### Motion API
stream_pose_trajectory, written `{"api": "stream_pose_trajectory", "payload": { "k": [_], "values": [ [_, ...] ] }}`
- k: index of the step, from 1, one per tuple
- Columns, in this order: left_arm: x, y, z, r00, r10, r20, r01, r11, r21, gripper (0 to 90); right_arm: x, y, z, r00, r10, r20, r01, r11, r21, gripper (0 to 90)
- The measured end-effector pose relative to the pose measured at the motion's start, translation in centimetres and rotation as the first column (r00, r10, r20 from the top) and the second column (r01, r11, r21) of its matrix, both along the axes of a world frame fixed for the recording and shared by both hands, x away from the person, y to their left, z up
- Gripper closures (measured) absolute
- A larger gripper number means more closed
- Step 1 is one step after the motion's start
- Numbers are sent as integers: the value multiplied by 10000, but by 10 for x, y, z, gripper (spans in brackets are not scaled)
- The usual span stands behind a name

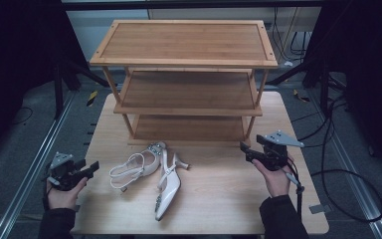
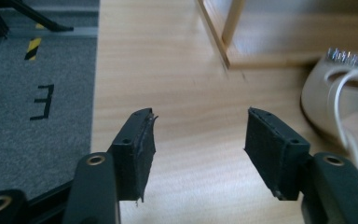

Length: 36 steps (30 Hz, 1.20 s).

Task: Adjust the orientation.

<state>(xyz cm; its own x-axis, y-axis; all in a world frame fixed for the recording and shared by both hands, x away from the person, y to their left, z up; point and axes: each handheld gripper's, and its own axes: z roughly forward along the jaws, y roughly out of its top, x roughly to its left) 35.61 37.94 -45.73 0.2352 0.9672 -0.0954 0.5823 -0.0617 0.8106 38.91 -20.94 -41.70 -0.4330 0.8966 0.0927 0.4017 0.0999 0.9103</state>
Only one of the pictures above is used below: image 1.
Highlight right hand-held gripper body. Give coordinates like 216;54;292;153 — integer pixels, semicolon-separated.
256;129;305;172

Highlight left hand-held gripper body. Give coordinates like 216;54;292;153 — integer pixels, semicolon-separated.
48;151;88;192

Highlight white strappy high-heel shoe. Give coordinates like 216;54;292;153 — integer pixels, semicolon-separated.
154;145;191;222
108;141;168;193

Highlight three-tier wooden shoe rack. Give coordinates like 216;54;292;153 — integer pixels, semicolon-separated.
89;19;279;148

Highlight person's left hand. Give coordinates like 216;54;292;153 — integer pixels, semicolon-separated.
46;176;90;211

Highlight person's right hand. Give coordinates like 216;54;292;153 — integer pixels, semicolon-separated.
251;157;294;199

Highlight yellow black tape strip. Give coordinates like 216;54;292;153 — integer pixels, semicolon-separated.
292;89;311;104
86;90;99;108

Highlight grey tape patch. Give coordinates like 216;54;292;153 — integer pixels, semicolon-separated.
308;203;332;215

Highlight black metal stand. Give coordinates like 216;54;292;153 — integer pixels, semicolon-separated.
51;58;111;120
266;54;333;117

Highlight dark curtain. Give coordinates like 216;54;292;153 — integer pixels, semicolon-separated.
0;0;91;167
302;0;382;183

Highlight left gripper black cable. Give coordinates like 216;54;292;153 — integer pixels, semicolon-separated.
41;170;53;211

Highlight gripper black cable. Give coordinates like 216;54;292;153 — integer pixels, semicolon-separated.
281;156;306;221
41;170;53;211

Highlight metal floor rail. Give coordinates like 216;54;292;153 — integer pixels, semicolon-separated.
306;89;382;239
0;92;78;239

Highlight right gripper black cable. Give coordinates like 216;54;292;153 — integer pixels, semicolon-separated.
281;156;306;221

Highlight long black floor cable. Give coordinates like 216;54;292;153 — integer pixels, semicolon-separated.
308;95;382;224

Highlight thin black floor cable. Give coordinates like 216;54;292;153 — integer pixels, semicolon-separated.
10;106;35;126

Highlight hanging black cables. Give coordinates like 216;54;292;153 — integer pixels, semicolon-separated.
271;6;308;64

